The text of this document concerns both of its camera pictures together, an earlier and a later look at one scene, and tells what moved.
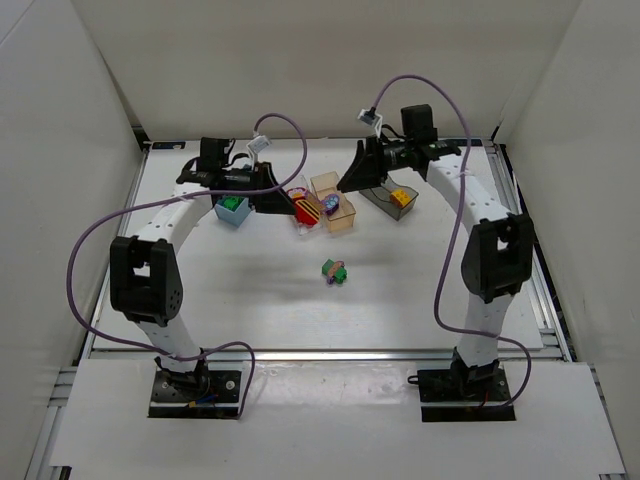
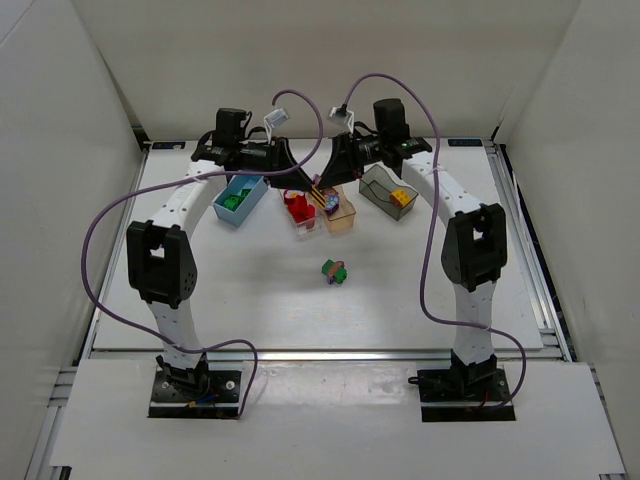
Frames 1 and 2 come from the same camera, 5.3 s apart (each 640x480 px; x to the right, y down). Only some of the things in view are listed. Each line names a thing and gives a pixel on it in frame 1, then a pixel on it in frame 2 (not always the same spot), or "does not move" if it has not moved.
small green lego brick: (232, 202) does not move
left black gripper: (265, 181) → (279, 156)
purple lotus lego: (330, 203) does not move
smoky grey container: (380, 197) does not move
